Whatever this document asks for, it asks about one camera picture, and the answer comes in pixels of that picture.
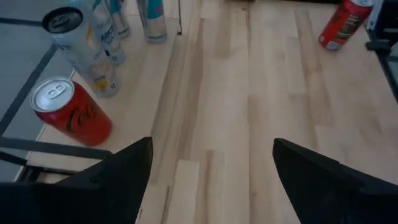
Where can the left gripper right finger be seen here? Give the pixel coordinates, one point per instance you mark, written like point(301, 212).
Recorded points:
point(335, 196)

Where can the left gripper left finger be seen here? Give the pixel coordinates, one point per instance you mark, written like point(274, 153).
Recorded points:
point(77, 199)

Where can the red Coca-Cola can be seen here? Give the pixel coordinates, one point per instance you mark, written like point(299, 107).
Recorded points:
point(77, 118)
point(342, 28)

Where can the Celsius Tropical Vibe can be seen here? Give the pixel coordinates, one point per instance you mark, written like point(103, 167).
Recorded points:
point(90, 65)

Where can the Celsius Arctic Vibe can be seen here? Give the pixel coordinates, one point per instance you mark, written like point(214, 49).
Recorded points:
point(110, 40)

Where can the blue Red Bull can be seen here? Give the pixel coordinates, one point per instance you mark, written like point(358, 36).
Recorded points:
point(154, 21)
point(119, 18)

